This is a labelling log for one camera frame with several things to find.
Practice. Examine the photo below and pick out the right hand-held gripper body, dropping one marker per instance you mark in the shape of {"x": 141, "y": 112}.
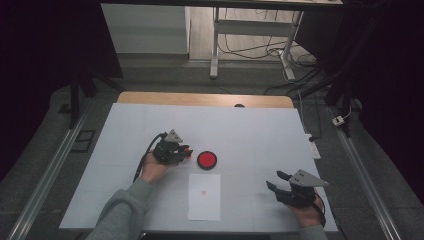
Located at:
{"x": 298, "y": 196}

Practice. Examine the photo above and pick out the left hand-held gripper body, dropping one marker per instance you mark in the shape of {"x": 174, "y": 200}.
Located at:
{"x": 166, "y": 153}

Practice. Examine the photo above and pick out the round red ink pad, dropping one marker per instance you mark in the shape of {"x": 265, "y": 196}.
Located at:
{"x": 207, "y": 160}

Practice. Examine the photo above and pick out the person's left hand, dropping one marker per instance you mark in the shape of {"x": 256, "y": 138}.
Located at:
{"x": 153, "y": 170}

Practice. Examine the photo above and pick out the person's right hand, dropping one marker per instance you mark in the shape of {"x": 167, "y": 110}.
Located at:
{"x": 308, "y": 216}

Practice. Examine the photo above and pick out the white power strip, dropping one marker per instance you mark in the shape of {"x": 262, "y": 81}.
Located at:
{"x": 313, "y": 148}

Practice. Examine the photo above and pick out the large white table cover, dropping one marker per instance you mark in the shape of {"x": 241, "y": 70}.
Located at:
{"x": 233, "y": 130}

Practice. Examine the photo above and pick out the white paper sheet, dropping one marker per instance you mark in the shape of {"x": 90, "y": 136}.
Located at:
{"x": 204, "y": 206}

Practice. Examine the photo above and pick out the black table grommet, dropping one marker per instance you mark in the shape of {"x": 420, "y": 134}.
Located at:
{"x": 239, "y": 105}

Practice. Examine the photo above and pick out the small white adapter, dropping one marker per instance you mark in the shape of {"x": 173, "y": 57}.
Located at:
{"x": 338, "y": 120}

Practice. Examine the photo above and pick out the black metal stand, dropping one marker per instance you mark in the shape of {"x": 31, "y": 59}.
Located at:
{"x": 75, "y": 100}
{"x": 336, "y": 90}

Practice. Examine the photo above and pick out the white cabinet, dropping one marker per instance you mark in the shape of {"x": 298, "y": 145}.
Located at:
{"x": 146, "y": 30}

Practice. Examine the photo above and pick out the aluminium floor rail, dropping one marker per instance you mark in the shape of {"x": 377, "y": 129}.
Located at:
{"x": 50, "y": 173}
{"x": 363, "y": 180}

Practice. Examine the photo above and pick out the white desk frame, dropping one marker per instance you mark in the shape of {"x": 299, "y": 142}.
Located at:
{"x": 253, "y": 28}

